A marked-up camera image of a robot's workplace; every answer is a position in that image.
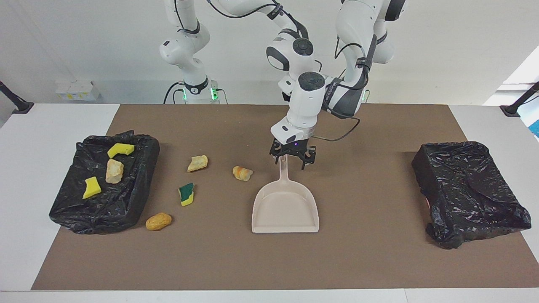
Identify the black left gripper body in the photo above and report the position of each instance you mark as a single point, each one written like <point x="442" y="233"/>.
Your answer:
<point x="294" y="149"/>

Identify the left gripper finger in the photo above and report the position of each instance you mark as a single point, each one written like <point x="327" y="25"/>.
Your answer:
<point x="276" y="155"/>
<point x="310" y="158"/>

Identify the beige plastic dustpan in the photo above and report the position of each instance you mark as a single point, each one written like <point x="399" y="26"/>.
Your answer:
<point x="286" y="210"/>

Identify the peanut shaped bread roll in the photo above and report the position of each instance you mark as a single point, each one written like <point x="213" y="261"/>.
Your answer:
<point x="158" y="221"/>

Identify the green and yellow sponge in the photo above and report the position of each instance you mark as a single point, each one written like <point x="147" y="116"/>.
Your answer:
<point x="121" y="149"/>
<point x="186" y="194"/>

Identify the orange striped croissant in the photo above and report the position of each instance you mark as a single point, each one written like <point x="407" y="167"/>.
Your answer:
<point x="114" y="171"/>

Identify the plain yellow sponge piece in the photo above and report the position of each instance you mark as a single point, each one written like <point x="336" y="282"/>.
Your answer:
<point x="92" y="188"/>

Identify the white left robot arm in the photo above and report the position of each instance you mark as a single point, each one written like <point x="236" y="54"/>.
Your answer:
<point x="307" y="101"/>

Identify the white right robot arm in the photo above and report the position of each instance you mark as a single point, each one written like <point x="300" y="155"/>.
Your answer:
<point x="185" y="42"/>

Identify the black bag lined bin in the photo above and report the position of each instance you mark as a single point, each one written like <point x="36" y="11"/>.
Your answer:
<point x="122" y="202"/>
<point x="467" y="193"/>

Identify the small striped croissant piece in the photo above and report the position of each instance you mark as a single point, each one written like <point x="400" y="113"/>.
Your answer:
<point x="243" y="173"/>

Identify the pale bread chunk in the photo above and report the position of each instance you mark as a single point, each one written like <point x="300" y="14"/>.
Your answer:
<point x="197" y="163"/>

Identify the brown table mat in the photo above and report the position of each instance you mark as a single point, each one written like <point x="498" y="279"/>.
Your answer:
<point x="294" y="261"/>

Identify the white power strip box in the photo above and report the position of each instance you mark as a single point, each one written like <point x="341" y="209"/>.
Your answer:
<point x="76" y="90"/>

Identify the black clamp stand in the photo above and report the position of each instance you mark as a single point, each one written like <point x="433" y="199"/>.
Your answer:
<point x="516" y="107"/>
<point x="19" y="106"/>

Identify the blue object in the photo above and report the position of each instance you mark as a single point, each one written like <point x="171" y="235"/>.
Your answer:
<point x="535" y="128"/>

